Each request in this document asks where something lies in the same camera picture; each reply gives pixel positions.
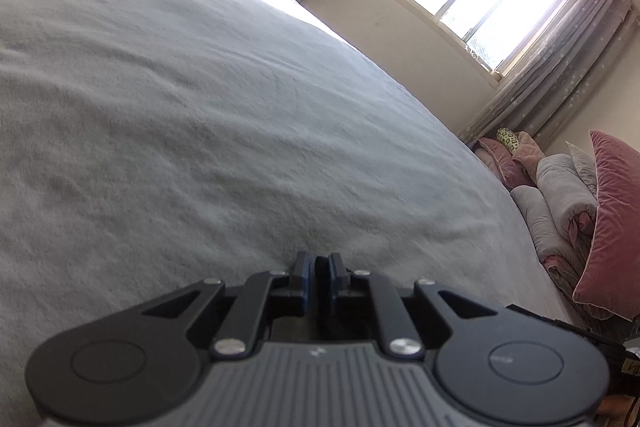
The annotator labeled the person's right hand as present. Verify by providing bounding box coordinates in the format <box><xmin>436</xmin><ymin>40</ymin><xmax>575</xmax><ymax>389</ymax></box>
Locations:
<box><xmin>596</xmin><ymin>394</ymin><xmax>640</xmax><ymax>427</ymax></box>

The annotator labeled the small pink pillow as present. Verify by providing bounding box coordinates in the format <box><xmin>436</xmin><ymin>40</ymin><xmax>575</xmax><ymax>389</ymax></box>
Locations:
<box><xmin>474</xmin><ymin>137</ymin><xmax>536</xmax><ymax>188</ymax></box>

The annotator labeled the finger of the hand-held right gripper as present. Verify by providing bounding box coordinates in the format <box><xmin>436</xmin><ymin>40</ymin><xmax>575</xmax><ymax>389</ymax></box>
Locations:
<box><xmin>505</xmin><ymin>304</ymin><xmax>557</xmax><ymax>329</ymax></box>

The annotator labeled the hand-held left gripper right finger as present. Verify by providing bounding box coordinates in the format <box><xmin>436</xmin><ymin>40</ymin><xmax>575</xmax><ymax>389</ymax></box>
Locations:
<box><xmin>319</xmin><ymin>251</ymin><xmax>499</xmax><ymax>361</ymax></box>

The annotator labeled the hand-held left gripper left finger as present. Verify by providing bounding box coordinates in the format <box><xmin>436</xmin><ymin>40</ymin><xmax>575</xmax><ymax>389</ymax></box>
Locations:
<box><xmin>125</xmin><ymin>251</ymin><xmax>317</xmax><ymax>361</ymax></box>

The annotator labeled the folded grey pink quilt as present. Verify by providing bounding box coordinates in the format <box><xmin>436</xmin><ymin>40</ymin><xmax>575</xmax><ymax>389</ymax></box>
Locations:
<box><xmin>510</xmin><ymin>152</ymin><xmax>601</xmax><ymax>304</ymax></box>

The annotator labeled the grey patterned curtain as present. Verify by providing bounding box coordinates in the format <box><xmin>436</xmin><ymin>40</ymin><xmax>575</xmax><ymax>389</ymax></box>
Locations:
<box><xmin>457</xmin><ymin>0</ymin><xmax>637</xmax><ymax>148</ymax></box>

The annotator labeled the grey bedsheet bed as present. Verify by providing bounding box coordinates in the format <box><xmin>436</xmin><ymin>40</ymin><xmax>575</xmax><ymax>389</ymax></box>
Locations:
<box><xmin>0</xmin><ymin>0</ymin><xmax>583</xmax><ymax>415</ymax></box>

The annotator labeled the green patterned cloth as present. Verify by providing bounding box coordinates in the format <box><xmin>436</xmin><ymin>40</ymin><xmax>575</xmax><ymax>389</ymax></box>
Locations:
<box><xmin>495</xmin><ymin>128</ymin><xmax>522</xmax><ymax>154</ymax></box>

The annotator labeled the grey pillow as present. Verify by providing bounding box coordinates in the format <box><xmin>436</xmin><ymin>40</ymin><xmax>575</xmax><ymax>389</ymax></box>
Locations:
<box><xmin>565</xmin><ymin>140</ymin><xmax>599</xmax><ymax>195</ymax></box>

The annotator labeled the large pink velvet pillow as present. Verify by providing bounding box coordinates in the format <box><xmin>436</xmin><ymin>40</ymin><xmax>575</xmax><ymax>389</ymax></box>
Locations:
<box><xmin>571</xmin><ymin>129</ymin><xmax>640</xmax><ymax>321</ymax></box>

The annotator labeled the pink plush cloth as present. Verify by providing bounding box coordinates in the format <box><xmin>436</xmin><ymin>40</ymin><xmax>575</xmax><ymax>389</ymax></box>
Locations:
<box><xmin>512</xmin><ymin>131</ymin><xmax>552</xmax><ymax>180</ymax></box>

